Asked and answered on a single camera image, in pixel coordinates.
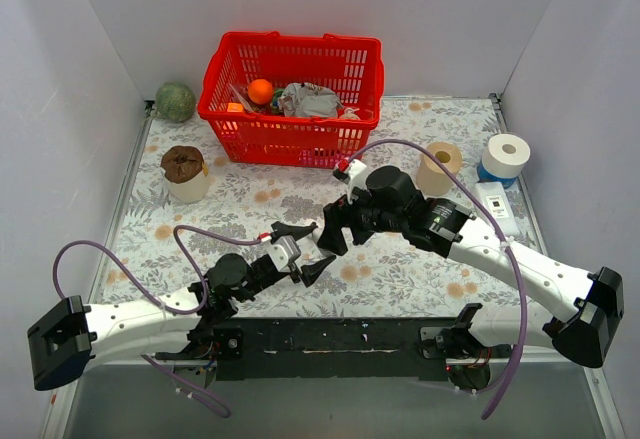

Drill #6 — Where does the white earbud case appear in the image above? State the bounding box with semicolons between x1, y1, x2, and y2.
307;222;322;242

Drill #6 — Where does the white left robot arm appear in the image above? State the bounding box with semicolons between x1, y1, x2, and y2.
27;222;336;391

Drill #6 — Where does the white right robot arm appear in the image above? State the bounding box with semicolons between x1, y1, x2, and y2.
317;160;624;368

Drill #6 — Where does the floral patterned table mat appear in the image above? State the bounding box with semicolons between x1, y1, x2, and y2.
94;97;518;317

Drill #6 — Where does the beige paper roll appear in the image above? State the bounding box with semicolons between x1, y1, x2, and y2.
416;142;463;197

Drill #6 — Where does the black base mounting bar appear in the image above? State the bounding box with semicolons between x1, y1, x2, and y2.
154;316;501;381

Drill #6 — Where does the blue tape roll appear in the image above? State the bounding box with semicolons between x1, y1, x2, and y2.
476;162;516;189

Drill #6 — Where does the white rectangular box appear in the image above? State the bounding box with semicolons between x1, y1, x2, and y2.
472;182;520;237

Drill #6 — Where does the brown topped paper roll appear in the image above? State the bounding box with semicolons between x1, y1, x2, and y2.
160;145;211;204

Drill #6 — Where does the crumpled silver foil bag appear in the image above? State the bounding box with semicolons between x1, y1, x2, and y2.
277;82;343;118

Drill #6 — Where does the white toilet paper roll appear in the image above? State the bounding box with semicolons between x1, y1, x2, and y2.
481;134;531;179

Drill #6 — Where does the red plastic shopping basket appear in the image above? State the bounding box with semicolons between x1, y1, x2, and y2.
197;32;384;168

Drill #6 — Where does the small orange cube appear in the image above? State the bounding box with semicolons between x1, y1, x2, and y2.
227;103;244;113

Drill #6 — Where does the orange fruit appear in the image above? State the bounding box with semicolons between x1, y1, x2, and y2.
247;79;274;105

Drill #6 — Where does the green textured ball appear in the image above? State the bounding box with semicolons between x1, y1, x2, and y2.
155;82;197;123

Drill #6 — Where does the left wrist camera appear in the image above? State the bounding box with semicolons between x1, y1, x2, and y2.
266;235;301;272

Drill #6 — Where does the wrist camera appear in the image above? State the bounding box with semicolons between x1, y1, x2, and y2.
266;235;301;272
333;159;371;203

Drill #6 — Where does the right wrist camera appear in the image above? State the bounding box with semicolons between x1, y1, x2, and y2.
333;159;371;203

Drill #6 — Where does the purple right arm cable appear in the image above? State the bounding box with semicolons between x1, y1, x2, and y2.
349;138;529;421

